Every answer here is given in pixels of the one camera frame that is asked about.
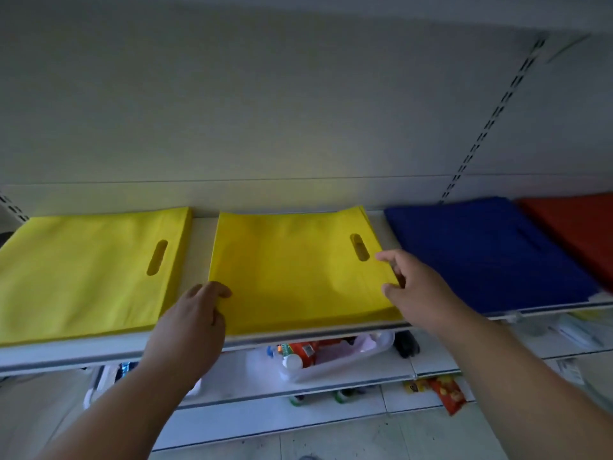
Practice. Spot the person's left hand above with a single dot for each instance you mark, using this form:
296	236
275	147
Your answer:
184	332

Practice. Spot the person's right hand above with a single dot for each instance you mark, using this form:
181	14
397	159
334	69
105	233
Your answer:
424	294

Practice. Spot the person's right thumb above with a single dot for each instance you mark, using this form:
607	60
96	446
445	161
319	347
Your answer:
392	291

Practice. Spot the person's left thumb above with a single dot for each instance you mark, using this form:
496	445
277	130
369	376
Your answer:
219	289

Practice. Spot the stack of deep yellow bags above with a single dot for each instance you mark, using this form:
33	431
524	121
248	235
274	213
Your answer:
292	273

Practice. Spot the person's left forearm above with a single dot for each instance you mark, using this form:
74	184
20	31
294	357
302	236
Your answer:
115	416

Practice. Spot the person's right forearm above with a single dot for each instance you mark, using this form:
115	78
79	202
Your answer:
522	392

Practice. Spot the black bottle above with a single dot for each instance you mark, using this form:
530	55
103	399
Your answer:
407	344

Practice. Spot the white lower shelf board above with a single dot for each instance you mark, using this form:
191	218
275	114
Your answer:
268	378

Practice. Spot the white capped bottle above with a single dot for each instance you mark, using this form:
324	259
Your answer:
292	362

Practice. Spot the orange bottle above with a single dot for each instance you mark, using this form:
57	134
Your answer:
304	353

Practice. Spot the stack of blue bags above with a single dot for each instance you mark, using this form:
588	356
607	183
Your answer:
493	253

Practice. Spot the red snack packet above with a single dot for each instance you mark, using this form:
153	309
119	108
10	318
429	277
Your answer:
445	391

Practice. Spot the green capped bottle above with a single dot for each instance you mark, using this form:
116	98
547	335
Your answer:
297	400
344	395

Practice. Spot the stack of pale yellow bags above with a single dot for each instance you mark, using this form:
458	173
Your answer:
86	275

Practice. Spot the white metal shelf board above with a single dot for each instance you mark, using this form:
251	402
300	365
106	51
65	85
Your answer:
96	352

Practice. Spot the white plastic item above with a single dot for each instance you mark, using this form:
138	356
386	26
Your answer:
103	383

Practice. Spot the white packet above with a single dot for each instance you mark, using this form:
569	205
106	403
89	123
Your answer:
577	330

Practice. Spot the stack of red bags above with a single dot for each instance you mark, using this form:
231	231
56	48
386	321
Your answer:
577	229

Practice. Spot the white paper label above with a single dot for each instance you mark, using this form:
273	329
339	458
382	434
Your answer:
570	371

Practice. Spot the slotted metal shelf upright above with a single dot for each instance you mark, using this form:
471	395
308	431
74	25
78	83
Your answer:
12	207
498	112

